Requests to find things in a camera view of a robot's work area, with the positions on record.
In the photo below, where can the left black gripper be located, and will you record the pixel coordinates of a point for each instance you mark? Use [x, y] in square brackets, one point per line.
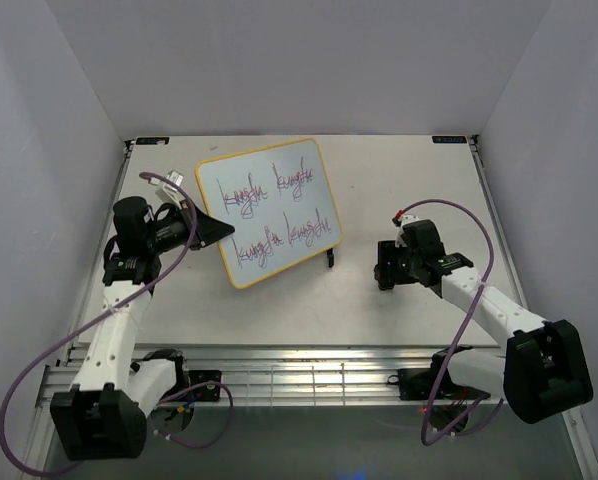
[211, 229]

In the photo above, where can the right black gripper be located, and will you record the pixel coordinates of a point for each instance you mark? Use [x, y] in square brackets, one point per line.
[388, 251]

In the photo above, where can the yellow framed whiteboard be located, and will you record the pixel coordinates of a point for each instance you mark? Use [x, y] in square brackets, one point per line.
[279, 200]

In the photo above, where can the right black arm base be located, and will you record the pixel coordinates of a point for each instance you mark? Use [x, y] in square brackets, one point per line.
[412, 383]

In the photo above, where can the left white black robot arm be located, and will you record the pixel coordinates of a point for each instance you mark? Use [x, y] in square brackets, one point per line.
[104, 413]

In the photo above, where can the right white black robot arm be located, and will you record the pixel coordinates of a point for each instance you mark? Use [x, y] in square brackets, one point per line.
[542, 370]

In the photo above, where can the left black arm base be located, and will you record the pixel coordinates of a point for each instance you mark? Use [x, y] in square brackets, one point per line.
[210, 393]

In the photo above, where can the left blue corner label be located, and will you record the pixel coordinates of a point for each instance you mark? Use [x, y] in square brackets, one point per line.
[152, 141]

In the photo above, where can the blue corner label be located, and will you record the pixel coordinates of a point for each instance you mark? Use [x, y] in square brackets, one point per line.
[449, 139]
[152, 141]

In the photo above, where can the right blue corner label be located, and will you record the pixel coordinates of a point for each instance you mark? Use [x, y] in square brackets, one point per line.
[449, 139]

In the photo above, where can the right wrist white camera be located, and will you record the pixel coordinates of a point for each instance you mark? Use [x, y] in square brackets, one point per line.
[403, 221]

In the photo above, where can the wrist white camera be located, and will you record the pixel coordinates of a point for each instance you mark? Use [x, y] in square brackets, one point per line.
[403, 221]
[168, 191]

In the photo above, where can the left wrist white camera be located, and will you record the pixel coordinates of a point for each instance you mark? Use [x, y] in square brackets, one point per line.
[168, 191]

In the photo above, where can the aluminium rail frame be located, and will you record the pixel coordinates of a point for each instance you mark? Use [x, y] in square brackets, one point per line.
[308, 376]

